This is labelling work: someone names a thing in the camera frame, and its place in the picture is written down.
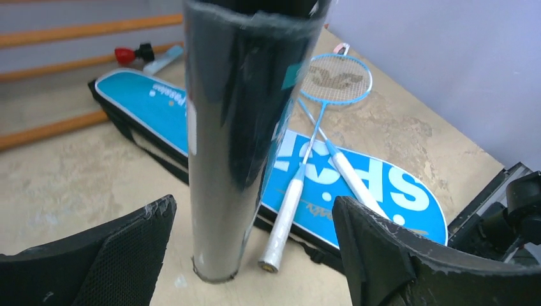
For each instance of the wooden three-tier shelf rack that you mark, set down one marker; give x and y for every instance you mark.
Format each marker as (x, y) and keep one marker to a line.
(54, 97)

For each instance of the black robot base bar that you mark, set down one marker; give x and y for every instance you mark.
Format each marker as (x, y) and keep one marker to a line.
(494, 191)

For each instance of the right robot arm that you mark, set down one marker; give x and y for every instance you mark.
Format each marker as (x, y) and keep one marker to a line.
(501, 230)

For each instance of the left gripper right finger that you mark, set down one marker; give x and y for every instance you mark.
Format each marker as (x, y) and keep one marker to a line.
(387, 264)

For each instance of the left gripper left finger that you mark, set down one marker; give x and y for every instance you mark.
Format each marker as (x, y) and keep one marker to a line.
(115, 263)

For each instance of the blue racket bag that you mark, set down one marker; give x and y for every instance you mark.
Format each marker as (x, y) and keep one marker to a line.
(151, 113)

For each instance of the pink and white clip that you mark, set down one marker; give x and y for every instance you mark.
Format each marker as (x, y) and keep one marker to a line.
(341, 49)

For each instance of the black shuttlecock tube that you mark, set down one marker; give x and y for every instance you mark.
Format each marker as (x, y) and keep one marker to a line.
(244, 64)

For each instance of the red and black small object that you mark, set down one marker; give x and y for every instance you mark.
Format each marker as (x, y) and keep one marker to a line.
(125, 56)

